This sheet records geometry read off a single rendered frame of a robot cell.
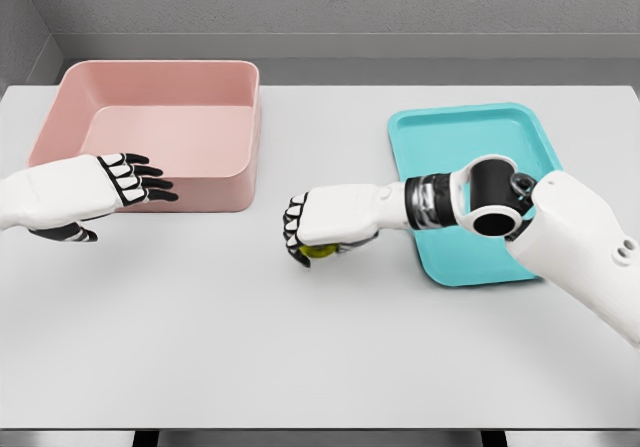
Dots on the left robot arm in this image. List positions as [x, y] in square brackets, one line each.
[20, 197]

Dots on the pink basket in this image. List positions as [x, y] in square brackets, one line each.
[165, 127]

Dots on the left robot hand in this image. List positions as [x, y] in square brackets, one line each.
[82, 187]

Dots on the yellow-green tennis ball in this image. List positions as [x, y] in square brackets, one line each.
[320, 251]

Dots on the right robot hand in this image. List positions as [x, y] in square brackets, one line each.
[330, 212]

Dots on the blue tray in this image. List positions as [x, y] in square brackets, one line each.
[470, 132]

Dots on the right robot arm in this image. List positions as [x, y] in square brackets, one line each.
[525, 207]

